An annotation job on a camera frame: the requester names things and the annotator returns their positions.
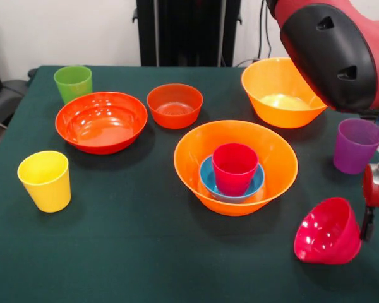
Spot pink plastic cup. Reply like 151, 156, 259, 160
212, 143, 260, 197

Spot yellow plastic cup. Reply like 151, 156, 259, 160
17, 150, 72, 213

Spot purple plastic cup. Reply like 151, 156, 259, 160
332, 118, 379, 175

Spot green plastic cup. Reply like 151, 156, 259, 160
53, 64, 93, 105

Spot dark green tablecloth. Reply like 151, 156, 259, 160
0, 64, 379, 303

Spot black hanging cable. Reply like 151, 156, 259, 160
236, 0, 272, 66

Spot blue plastic bowl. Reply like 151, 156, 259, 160
198, 155, 266, 204

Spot large orange bowl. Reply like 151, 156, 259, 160
241, 57, 328, 129
173, 120, 299, 217

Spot black chair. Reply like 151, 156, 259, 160
0, 40, 38, 127

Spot wide red bowl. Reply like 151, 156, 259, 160
55, 91, 148, 155

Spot small red bowl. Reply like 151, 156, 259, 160
146, 83, 204, 129

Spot pink plastic bowl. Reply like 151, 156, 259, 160
293, 197, 363, 265

